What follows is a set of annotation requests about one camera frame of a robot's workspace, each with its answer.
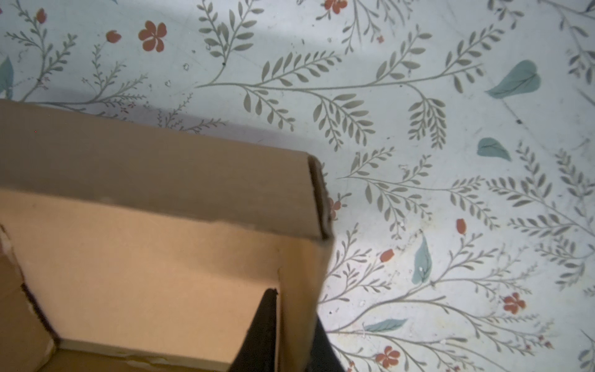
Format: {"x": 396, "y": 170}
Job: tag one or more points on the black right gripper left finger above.
{"x": 259, "y": 349}

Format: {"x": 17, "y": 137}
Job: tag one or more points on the brown cardboard paper box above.
{"x": 132, "y": 248}

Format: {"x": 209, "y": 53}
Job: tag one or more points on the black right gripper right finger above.
{"x": 322, "y": 357}

